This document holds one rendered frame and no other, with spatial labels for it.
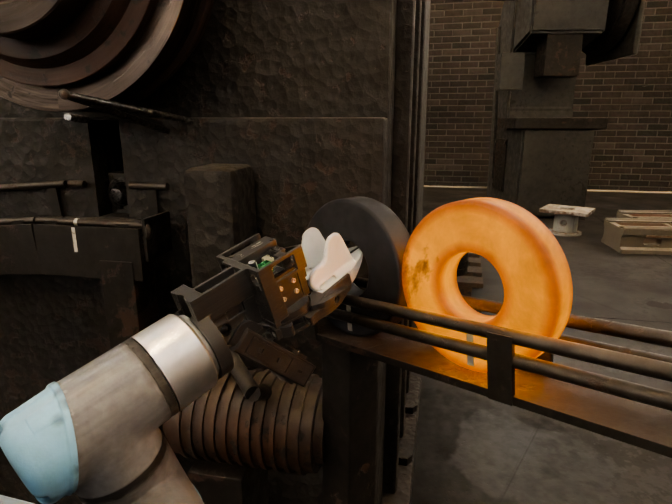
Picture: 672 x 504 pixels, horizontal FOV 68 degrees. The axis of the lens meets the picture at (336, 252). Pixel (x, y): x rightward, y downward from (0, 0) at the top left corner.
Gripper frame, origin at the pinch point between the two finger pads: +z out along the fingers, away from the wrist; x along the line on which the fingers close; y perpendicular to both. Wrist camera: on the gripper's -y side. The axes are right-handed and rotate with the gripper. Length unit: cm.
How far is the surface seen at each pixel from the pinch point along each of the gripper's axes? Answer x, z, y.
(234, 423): 10.8, -16.4, -17.6
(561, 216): 117, 312, -160
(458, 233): -14.2, 0.6, 5.7
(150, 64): 34.0, 0.6, 23.8
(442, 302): -12.9, -1.5, -0.9
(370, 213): -3.5, 0.8, 6.0
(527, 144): 169, 363, -123
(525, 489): 4, 39, -88
